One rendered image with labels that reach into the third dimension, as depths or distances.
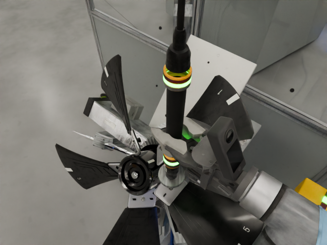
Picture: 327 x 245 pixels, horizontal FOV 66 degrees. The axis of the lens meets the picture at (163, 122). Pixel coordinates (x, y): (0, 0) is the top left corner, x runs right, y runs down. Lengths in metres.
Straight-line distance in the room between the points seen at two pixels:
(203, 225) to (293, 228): 0.31
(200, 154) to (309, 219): 0.19
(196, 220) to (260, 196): 0.30
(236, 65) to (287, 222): 0.56
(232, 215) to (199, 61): 0.52
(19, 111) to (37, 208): 1.07
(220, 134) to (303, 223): 0.19
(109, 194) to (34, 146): 0.84
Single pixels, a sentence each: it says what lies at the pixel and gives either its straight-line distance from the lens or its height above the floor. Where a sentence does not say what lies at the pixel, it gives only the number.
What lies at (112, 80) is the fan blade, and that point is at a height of 1.35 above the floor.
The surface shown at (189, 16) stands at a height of 1.39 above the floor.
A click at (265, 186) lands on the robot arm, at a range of 0.46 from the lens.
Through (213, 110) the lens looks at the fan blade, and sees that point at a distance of 0.67.
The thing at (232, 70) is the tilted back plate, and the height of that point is 1.33.
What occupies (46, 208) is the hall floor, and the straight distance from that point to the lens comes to 2.17.
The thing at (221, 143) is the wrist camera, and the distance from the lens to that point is 0.40.
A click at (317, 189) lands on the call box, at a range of 1.02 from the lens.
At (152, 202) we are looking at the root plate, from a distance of 0.84.
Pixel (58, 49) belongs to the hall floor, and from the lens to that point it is 3.43.
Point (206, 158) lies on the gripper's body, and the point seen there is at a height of 1.48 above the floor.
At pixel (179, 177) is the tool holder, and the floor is 1.28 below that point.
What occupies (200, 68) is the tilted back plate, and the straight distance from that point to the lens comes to 0.92.
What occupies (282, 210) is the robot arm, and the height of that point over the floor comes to 1.48.
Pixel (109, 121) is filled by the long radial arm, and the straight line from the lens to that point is 0.98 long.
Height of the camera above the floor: 1.88
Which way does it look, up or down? 53 degrees down
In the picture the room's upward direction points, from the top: straight up
